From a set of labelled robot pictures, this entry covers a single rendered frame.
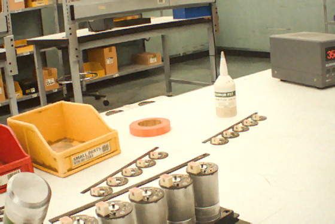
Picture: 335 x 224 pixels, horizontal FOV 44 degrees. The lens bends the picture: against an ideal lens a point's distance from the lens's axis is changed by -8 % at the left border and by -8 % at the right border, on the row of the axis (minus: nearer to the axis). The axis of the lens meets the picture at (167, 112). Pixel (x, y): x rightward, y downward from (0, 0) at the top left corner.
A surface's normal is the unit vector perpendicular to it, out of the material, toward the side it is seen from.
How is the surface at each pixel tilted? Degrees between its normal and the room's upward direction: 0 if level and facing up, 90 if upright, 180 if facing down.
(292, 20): 90
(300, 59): 90
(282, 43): 90
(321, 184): 0
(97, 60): 91
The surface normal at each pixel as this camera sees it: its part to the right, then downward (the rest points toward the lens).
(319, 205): -0.09, -0.96
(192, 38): 0.65, 0.14
